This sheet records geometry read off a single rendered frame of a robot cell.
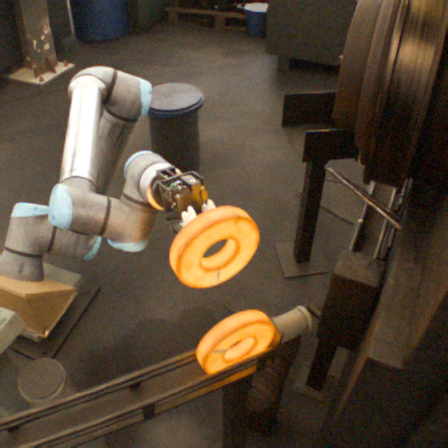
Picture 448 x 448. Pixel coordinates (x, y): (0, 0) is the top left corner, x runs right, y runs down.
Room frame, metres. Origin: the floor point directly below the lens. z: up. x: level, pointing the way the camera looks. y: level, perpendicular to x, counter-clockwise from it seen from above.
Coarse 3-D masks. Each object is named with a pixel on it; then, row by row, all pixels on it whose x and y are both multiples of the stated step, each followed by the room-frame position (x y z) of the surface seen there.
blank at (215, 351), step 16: (224, 320) 0.47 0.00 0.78; (240, 320) 0.47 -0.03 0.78; (256, 320) 0.47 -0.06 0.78; (208, 336) 0.45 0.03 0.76; (224, 336) 0.44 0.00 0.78; (240, 336) 0.45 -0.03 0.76; (256, 336) 0.47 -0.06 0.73; (272, 336) 0.49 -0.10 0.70; (208, 352) 0.42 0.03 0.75; (224, 352) 0.44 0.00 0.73; (240, 352) 0.47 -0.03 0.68; (256, 352) 0.47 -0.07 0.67; (208, 368) 0.42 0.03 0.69
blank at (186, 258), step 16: (224, 208) 0.54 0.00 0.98; (192, 224) 0.51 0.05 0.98; (208, 224) 0.51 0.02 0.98; (224, 224) 0.52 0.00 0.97; (240, 224) 0.53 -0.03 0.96; (176, 240) 0.50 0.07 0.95; (192, 240) 0.49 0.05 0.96; (208, 240) 0.50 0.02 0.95; (240, 240) 0.53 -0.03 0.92; (256, 240) 0.55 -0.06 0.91; (176, 256) 0.49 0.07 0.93; (192, 256) 0.49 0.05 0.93; (224, 256) 0.54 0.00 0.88; (240, 256) 0.53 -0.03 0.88; (176, 272) 0.48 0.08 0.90; (192, 272) 0.49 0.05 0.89; (208, 272) 0.50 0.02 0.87; (224, 272) 0.52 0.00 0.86
